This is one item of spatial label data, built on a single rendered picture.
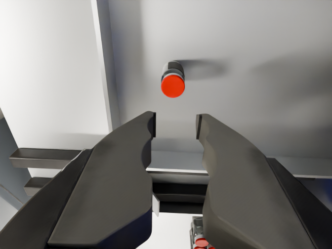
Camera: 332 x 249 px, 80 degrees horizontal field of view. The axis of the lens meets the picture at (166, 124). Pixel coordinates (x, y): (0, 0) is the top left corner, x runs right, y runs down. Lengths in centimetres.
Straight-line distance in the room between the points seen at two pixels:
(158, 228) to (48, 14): 35
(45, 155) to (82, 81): 12
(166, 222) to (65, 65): 29
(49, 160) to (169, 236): 25
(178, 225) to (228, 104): 24
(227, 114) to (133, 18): 14
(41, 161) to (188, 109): 20
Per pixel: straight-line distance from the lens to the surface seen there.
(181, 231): 41
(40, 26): 25
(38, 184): 35
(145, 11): 21
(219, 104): 24
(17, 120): 31
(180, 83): 17
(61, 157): 29
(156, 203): 26
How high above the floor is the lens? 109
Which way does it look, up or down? 58 degrees down
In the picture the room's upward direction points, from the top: 177 degrees counter-clockwise
